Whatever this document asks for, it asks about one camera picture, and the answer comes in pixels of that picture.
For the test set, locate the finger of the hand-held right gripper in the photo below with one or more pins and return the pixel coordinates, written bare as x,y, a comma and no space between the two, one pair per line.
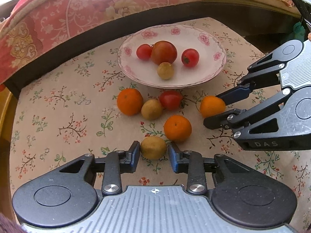
240,91
218,122

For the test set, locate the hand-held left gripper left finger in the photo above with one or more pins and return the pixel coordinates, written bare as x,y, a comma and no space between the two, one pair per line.
136,156

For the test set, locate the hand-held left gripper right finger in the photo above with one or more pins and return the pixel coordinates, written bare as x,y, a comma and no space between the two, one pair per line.
173,157

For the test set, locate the orange mandarin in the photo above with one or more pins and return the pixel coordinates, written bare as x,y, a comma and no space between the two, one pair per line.
211,106
130,102
177,129

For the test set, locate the brownish green round fruit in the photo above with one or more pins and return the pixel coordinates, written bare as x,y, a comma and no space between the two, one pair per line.
153,147
151,109
165,70

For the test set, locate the white plate with pink flowers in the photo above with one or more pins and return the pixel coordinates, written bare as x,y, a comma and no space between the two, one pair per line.
206,62

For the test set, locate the large dark red tomato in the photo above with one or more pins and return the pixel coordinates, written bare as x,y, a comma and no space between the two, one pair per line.
164,53

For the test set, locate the beige floral tablecloth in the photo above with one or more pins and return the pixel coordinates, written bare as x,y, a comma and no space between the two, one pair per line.
60,116

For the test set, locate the small red cherry tomato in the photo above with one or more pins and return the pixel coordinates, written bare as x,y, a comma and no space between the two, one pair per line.
144,52

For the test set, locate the wooden nightstand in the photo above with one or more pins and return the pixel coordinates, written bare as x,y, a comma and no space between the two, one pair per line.
4,116

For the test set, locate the maroon fuzzy clothing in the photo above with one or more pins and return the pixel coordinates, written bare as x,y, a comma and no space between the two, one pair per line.
8,224

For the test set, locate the pink floral bedspread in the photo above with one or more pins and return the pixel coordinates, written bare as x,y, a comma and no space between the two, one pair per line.
73,12

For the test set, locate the dark bed frame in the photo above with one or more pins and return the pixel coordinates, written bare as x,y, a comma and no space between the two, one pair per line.
80,41

